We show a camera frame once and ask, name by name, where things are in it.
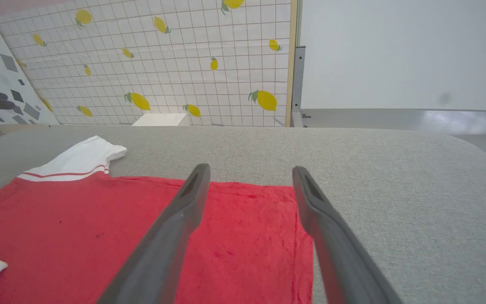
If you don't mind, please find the lemon print tiled panel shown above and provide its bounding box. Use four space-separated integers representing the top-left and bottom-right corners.
0 0 298 127

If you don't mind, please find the small white box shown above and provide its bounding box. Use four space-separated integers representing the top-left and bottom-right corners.
132 113 191 127

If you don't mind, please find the grey metal post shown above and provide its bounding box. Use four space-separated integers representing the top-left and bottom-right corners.
292 46 311 128

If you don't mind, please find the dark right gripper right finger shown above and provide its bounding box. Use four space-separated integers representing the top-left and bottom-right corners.
292 166 404 304

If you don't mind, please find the red and white jersey shirt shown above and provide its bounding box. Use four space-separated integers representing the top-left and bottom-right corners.
0 135 314 304

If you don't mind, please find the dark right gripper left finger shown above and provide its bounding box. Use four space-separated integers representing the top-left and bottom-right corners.
97 164 211 304

